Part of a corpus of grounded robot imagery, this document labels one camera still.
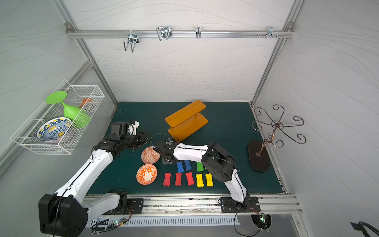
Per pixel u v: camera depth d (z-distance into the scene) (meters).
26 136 0.55
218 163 0.50
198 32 0.72
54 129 0.62
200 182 0.80
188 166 0.86
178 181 0.80
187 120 0.93
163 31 0.77
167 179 0.81
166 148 0.70
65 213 0.38
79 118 0.64
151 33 1.38
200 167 0.85
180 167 0.85
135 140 0.70
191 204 0.76
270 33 0.77
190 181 0.80
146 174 0.82
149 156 0.90
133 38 0.78
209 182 0.80
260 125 1.10
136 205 0.73
